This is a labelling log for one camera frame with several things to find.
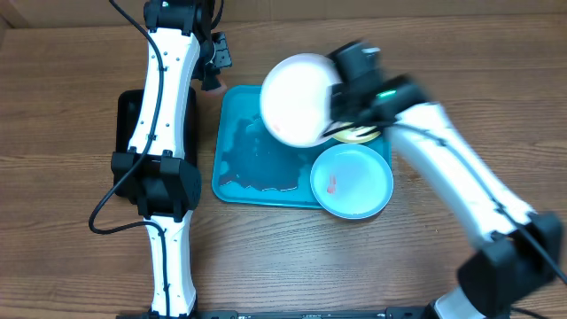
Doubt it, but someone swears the orange green scrub sponge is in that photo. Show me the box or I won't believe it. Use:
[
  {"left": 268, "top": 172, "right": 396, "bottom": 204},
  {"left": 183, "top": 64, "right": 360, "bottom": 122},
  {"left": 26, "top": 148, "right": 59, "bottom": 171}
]
[{"left": 201, "top": 75, "right": 227, "bottom": 97}]

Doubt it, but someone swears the white plate with red stain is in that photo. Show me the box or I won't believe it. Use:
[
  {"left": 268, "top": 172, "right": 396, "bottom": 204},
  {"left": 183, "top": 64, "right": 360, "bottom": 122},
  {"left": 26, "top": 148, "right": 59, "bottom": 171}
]
[{"left": 260, "top": 53, "right": 340, "bottom": 148}]

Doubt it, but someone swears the light blue plate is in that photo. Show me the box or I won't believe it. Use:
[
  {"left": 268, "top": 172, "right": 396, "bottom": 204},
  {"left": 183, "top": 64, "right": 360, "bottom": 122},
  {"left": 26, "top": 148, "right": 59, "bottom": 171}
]
[{"left": 310, "top": 144, "right": 393, "bottom": 220}]

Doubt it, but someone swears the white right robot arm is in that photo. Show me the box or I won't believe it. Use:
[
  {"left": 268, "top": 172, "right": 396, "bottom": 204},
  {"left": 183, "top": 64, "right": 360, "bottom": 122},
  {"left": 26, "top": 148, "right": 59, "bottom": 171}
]
[{"left": 328, "top": 42, "right": 566, "bottom": 318}]

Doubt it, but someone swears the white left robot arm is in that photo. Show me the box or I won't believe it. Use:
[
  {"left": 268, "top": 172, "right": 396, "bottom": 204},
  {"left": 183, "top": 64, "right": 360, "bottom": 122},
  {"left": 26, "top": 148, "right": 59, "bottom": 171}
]
[{"left": 111, "top": 1, "right": 232, "bottom": 318}]

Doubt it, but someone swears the black plastic tray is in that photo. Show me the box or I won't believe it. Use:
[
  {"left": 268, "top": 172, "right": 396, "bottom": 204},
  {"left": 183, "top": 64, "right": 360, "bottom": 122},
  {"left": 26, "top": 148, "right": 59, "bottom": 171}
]
[{"left": 113, "top": 87, "right": 198, "bottom": 198}]

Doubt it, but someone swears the teal plastic tray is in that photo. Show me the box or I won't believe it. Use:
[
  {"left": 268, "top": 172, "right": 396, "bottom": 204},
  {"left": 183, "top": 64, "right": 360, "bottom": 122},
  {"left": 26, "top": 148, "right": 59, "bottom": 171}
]
[{"left": 211, "top": 85, "right": 339, "bottom": 209}]

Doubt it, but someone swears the yellow plate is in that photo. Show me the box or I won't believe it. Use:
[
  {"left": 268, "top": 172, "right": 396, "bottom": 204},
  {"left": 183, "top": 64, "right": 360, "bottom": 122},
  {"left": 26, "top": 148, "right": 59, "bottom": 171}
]
[{"left": 333, "top": 127, "right": 381, "bottom": 144}]

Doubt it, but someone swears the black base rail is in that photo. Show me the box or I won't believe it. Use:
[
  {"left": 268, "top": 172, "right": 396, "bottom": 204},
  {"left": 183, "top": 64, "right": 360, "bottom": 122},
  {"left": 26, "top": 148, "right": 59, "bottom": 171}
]
[{"left": 117, "top": 306, "right": 439, "bottom": 319}]

